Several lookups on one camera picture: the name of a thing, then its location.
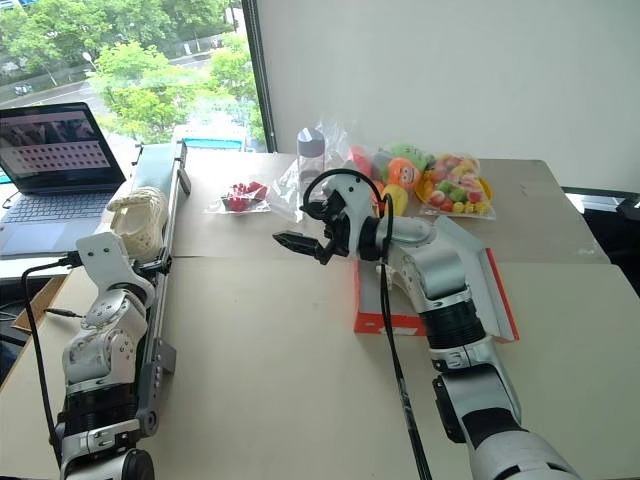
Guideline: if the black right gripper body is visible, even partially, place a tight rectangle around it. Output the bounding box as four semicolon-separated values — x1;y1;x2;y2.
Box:
319;191;352;266

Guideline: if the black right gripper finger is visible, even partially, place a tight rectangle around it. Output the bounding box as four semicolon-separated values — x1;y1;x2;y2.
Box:
298;199;332;222
272;230;324;259

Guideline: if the orange shoebox with white lid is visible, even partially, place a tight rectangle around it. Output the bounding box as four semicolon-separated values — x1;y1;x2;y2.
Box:
352;215;521;346

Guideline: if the crumpled clear plastic bag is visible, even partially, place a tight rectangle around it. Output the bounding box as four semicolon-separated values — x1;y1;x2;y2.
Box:
266;162;307;224

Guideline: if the clear bottle with grey cap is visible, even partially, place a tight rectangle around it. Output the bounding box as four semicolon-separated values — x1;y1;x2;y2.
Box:
296;127;328;182

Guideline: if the red plush toy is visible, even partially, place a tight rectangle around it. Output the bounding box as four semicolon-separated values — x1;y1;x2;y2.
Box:
348;144;375;177

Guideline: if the yellow plush toy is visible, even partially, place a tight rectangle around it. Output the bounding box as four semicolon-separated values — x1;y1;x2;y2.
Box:
379;183;411;216

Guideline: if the bag of red pieces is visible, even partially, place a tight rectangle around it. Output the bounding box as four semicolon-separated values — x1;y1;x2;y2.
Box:
203;178;274;215

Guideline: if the white perforated shoe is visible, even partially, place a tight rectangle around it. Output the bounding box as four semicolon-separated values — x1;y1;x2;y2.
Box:
374;260;417;307
106;185;171;260

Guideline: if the orange smiling plush toy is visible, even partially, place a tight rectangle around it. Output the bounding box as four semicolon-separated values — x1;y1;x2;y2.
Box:
387;157;422;192

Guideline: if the green plush toy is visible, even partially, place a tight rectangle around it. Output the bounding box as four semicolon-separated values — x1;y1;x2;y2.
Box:
388;141;436;171

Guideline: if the bag of colourful toy fruit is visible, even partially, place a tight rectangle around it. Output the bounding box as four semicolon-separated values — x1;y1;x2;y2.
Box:
417;152;498;222

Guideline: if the open grey laptop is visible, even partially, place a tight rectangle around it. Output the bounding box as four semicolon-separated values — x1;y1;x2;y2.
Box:
0;102;128;259

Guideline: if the black furniture beside table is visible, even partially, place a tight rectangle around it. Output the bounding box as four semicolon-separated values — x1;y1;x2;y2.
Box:
559;185;640;302

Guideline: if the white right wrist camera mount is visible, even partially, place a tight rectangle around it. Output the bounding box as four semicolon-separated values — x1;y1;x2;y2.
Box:
319;172;381;260

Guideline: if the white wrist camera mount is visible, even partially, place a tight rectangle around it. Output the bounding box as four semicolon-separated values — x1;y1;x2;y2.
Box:
74;231;156;302
319;172;381;260

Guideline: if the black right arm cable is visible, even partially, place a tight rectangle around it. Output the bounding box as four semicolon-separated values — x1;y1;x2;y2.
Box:
301;168;434;480

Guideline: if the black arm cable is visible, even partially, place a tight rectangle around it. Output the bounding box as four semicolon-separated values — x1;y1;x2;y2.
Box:
20;255;81;466
301;168;434;480

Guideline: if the black window frame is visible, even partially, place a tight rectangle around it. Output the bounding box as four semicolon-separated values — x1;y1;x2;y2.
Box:
241;0;279;154

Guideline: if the grey metal rail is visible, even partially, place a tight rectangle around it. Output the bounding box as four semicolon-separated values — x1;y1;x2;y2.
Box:
130;139;194;437

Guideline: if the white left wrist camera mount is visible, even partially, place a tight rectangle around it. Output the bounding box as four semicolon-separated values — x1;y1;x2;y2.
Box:
74;231;156;302

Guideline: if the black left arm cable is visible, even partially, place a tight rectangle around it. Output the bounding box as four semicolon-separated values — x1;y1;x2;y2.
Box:
20;255;81;466

